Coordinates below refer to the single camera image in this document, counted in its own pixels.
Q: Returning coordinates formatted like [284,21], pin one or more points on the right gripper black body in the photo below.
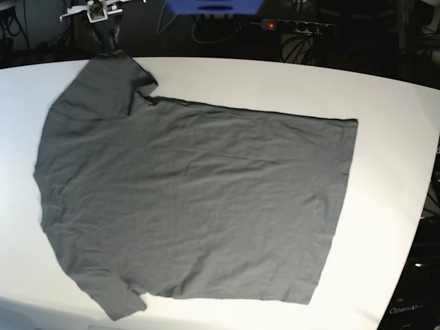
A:
[98,38]

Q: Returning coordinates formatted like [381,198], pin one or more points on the grey T-shirt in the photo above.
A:
[144,194]

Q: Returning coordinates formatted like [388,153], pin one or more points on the blue plastic bin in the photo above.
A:
[187,7]

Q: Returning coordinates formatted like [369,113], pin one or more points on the black power strip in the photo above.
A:
[298,27]

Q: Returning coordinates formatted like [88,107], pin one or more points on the black box with lettering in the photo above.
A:
[415,301]

